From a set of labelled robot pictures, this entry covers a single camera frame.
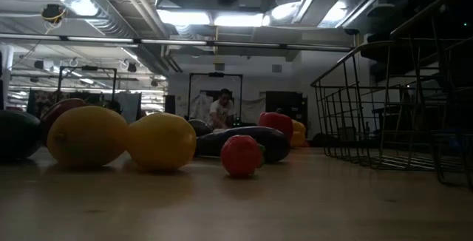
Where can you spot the red bell pepper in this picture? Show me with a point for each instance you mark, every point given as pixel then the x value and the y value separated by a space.
pixel 276 122

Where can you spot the white garlic bulb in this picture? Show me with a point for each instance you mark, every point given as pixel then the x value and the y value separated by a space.
pixel 221 130

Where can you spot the dark purple round vegetable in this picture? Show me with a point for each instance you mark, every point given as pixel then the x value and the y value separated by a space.
pixel 199 126

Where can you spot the yellow bell pepper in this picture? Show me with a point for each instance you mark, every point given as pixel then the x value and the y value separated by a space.
pixel 298 134

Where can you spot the long purple eggplant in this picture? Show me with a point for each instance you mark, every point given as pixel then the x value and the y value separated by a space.
pixel 210 144

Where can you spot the red tomato with green stem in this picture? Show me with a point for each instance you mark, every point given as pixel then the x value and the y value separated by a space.
pixel 240 156

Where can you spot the yellow-orange mango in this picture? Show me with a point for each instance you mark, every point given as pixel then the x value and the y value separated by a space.
pixel 161 141

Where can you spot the yellow lemon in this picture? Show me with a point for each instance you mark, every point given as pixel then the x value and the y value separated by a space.
pixel 88 136

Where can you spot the black cabinet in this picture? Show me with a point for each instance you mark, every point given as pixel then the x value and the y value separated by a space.
pixel 284 104

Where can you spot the person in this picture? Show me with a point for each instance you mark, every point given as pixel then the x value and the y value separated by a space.
pixel 221 111

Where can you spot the white hanging cloth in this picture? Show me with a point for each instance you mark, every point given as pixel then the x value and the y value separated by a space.
pixel 129 108

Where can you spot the dark green avocado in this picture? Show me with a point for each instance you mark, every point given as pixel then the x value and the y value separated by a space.
pixel 16 135

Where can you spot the grey wall vent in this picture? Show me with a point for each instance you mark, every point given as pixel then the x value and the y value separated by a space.
pixel 276 68

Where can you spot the black background frame stand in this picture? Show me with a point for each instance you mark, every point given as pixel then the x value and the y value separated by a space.
pixel 88 68
pixel 216 74

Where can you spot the wide silver spiral duct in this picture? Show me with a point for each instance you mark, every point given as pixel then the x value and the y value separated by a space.
pixel 107 15

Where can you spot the long horizontal ceiling rail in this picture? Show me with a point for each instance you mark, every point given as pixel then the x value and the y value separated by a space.
pixel 99 39

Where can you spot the black ceiling camera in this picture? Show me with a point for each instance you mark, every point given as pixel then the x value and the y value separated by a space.
pixel 52 13

